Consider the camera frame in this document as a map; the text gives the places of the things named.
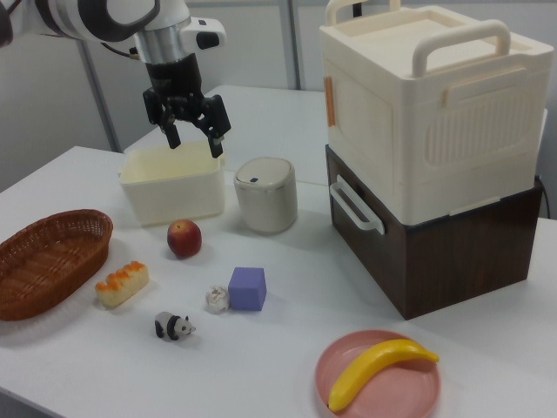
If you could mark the purple cube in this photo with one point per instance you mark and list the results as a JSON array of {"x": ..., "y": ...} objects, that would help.
[{"x": 246, "y": 289}]

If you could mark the white appliance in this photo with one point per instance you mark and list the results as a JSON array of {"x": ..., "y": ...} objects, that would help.
[{"x": 391, "y": 109}]

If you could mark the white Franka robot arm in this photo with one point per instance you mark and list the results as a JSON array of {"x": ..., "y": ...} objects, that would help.
[{"x": 82, "y": 17}]

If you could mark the yellow toy banana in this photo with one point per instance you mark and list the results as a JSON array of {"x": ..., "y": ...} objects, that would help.
[{"x": 370, "y": 370}]

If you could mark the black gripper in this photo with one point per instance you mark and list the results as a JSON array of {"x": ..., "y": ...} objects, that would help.
[{"x": 174, "y": 82}]

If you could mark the pink plate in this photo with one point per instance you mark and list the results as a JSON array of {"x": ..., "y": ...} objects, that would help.
[{"x": 391, "y": 392}]

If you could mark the red apple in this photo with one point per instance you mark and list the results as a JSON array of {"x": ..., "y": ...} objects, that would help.
[{"x": 185, "y": 239}]

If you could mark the toy panda figure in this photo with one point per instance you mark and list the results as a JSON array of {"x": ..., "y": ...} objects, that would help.
[{"x": 172, "y": 326}]

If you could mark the crumpled white paper ball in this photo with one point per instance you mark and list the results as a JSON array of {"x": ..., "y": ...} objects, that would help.
[{"x": 216, "y": 299}]

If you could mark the cream plastic open bin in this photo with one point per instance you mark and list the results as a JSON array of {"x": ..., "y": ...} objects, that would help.
[{"x": 174, "y": 196}]

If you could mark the small beige lidded trash can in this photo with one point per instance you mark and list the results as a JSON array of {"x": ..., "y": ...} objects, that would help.
[{"x": 265, "y": 200}]

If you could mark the dark brown wooden drawer box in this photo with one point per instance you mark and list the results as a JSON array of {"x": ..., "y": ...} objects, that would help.
[{"x": 457, "y": 265}]

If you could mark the brown wicker basket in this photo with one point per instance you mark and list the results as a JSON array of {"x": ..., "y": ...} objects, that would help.
[{"x": 26, "y": 278}]

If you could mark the toy bread loaf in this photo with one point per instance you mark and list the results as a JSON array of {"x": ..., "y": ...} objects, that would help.
[{"x": 124, "y": 285}]

